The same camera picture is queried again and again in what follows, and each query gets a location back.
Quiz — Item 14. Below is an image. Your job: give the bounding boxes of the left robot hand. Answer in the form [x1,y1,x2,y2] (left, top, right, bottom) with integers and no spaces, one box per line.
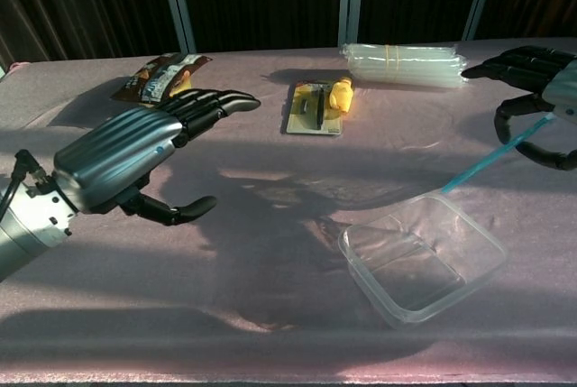
[52,88,262,228]

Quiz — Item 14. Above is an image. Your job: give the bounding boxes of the yellow rubber band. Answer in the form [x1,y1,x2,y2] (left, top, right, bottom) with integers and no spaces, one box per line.
[383,43,403,85]

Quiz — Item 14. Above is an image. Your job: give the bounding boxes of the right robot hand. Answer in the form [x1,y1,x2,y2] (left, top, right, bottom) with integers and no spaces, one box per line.
[462,46,577,171]

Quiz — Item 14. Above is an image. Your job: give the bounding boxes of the brown snack packet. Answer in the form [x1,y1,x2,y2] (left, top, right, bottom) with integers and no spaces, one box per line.
[110,53,214,104]

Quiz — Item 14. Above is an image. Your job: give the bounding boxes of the clear plastic container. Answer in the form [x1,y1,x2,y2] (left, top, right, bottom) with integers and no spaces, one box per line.
[337,192,509,330]
[440,112,554,195]

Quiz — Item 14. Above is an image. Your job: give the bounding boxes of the pink tablecloth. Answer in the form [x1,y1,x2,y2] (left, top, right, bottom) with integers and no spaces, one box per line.
[0,37,577,383]

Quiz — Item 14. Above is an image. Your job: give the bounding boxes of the yellow carded tool package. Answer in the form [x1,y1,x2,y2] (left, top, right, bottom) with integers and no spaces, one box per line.
[286,76,356,136]

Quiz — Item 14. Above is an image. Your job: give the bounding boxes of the bundle of clear glue sticks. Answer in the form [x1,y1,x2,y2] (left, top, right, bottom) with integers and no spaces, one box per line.
[340,42,468,93]

